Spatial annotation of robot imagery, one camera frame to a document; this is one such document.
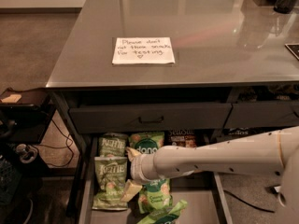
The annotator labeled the green dang chip bag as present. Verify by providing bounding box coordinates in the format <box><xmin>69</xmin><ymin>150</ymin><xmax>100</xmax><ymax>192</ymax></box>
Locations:
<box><xmin>138</xmin><ymin>179</ymin><xmax>173</xmax><ymax>214</ymax></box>
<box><xmin>129</xmin><ymin>132</ymin><xmax>164</xmax><ymax>154</ymax></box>

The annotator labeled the dark metal drawer cabinet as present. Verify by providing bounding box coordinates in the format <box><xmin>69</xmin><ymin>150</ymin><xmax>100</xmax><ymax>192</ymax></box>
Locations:
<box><xmin>45</xmin><ymin>0</ymin><xmax>299</xmax><ymax>224</ymax></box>

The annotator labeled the top left drawer front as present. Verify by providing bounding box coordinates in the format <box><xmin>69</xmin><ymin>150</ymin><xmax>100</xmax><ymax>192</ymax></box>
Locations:
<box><xmin>69</xmin><ymin>103</ymin><xmax>232</xmax><ymax>133</ymax></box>

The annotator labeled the round metal caster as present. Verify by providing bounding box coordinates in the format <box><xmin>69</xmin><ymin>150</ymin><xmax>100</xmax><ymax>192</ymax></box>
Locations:
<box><xmin>16</xmin><ymin>144</ymin><xmax>38</xmax><ymax>164</ymax></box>

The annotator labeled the green snack bag at bottom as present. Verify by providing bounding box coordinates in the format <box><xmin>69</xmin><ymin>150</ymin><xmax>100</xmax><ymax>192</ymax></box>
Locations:
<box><xmin>136</xmin><ymin>200</ymin><xmax>188</xmax><ymax>224</ymax></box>

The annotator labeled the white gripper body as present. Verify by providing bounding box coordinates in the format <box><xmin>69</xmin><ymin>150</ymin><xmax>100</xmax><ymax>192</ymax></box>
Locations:
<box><xmin>130</xmin><ymin>154</ymin><xmax>158</xmax><ymax>184</ymax></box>

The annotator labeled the black card on counter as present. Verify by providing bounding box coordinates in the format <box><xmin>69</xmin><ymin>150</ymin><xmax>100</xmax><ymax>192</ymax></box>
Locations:
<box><xmin>285</xmin><ymin>44</ymin><xmax>299</xmax><ymax>61</ymax></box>

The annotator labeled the top right drawer front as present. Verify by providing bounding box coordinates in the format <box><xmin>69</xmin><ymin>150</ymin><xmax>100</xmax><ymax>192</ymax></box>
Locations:
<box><xmin>225</xmin><ymin>101</ymin><xmax>299</xmax><ymax>129</ymax></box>

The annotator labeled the black power cable right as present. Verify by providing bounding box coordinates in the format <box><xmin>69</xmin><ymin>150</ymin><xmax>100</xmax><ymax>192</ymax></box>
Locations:
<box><xmin>223</xmin><ymin>189</ymin><xmax>277</xmax><ymax>214</ymax></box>

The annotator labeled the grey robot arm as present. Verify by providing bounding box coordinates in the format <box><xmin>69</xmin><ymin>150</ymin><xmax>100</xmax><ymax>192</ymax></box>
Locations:
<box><xmin>126</xmin><ymin>126</ymin><xmax>299</xmax><ymax>224</ymax></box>

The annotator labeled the black cable left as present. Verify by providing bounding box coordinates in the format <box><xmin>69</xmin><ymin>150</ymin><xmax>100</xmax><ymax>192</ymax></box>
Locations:
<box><xmin>31</xmin><ymin>110</ymin><xmax>76</xmax><ymax>169</ymax></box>

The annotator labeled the black side cart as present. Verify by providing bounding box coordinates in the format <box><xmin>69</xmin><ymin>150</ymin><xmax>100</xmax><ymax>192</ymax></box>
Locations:
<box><xmin>0</xmin><ymin>88</ymin><xmax>55</xmax><ymax>144</ymax></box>

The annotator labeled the blue plastic crate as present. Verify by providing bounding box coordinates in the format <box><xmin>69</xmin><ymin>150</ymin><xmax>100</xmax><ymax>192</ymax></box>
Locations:
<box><xmin>0</xmin><ymin>155</ymin><xmax>21</xmax><ymax>205</ymax></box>

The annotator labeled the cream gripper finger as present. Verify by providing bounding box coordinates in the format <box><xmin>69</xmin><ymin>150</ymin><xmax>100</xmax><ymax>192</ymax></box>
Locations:
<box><xmin>125</xmin><ymin>147</ymin><xmax>140</xmax><ymax>161</ymax></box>
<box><xmin>121</xmin><ymin>179</ymin><xmax>142</xmax><ymax>203</ymax></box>

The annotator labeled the white handwritten paper note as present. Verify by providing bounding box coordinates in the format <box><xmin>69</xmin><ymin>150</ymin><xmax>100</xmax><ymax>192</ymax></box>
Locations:
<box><xmin>112</xmin><ymin>37</ymin><xmax>175</xmax><ymax>64</ymax></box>

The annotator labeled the open middle drawer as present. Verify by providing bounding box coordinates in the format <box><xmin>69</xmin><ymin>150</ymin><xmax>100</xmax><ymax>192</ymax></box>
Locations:
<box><xmin>78</xmin><ymin>137</ymin><xmax>233</xmax><ymax>224</ymax></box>

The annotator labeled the brown seaweed snack bag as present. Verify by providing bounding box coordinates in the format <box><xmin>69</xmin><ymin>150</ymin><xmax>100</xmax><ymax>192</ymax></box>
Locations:
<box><xmin>166</xmin><ymin>130</ymin><xmax>197</xmax><ymax>147</ymax></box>

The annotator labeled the green kettle chip bag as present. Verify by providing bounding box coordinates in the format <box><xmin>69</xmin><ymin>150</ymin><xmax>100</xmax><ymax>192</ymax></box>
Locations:
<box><xmin>98</xmin><ymin>133</ymin><xmax>128</xmax><ymax>157</ymax></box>
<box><xmin>93</xmin><ymin>157</ymin><xmax>128</xmax><ymax>211</ymax></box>

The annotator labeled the front green Dang chip bag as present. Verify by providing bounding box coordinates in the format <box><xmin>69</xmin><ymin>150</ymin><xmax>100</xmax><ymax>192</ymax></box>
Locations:
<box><xmin>138</xmin><ymin>179</ymin><xmax>173</xmax><ymax>214</ymax></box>

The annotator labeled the rear green Dang chip bag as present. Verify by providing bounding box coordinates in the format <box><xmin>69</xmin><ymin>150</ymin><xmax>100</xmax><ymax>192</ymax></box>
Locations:
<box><xmin>129</xmin><ymin>132</ymin><xmax>164</xmax><ymax>154</ymax></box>

